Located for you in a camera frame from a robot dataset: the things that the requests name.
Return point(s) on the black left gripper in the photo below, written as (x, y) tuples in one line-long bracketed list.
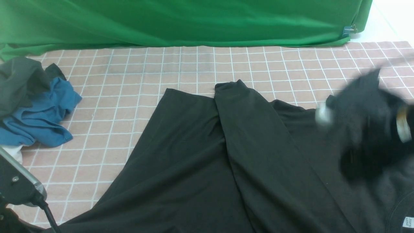
[(11, 223)]

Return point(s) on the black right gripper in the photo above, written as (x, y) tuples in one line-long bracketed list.
[(378, 126)]

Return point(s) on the dark teal-gray garment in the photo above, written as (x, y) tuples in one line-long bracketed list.
[(21, 79)]

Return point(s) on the dark gray long-sleeve top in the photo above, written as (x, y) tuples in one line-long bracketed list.
[(236, 163)]

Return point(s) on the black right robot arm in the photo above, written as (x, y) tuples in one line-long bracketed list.
[(377, 126)]

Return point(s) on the white garment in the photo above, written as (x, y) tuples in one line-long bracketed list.
[(14, 151)]

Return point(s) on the blue binder clip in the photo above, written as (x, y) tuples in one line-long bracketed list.
[(349, 31)]

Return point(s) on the blue garment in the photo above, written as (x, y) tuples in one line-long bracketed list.
[(42, 121)]

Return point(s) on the pink checkered tablecloth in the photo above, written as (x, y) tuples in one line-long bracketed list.
[(120, 89)]

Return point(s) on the green backdrop cloth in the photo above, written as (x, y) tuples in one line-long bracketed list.
[(34, 27)]

